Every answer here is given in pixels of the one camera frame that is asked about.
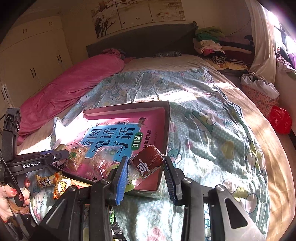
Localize orange rice cracker snack bag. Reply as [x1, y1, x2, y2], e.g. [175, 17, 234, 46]
[53, 173, 91, 199]

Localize yellow cartoon snack packet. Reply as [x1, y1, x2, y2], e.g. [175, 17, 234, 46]
[35, 174, 57, 189]

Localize dark red date snack packet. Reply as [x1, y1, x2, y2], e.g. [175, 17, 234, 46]
[130, 145, 164, 179]

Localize left hand red nails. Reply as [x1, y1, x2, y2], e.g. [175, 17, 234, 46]
[1, 178, 30, 222]

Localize green yellow snack packet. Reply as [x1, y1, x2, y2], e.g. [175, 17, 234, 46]
[106, 160, 139, 193]

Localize clear brown pastry packet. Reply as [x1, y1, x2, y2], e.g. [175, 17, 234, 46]
[53, 143, 89, 173]

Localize clear red candy packet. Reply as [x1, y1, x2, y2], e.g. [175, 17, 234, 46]
[89, 146, 120, 179]

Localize dark cardboard box tray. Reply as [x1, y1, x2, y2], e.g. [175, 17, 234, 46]
[49, 100, 171, 194]

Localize black green pea snack packet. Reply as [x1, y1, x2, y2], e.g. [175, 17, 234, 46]
[109, 208, 126, 241]

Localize pink quilt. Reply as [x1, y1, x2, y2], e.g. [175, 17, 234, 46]
[17, 49, 125, 145]

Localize cream wardrobe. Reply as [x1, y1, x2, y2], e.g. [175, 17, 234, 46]
[1, 16, 72, 114]

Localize red plastic bag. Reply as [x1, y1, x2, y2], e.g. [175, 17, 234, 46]
[268, 105, 292, 135]

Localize pink floral cloth bag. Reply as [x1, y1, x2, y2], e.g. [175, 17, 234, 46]
[239, 72, 280, 118]

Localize dark headboard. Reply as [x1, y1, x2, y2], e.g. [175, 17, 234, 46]
[86, 23, 198, 58]

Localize pile of folded clothes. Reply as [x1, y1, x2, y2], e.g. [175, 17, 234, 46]
[193, 27, 255, 70]

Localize cream curtain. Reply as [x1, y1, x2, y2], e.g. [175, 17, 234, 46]
[245, 1, 276, 84]

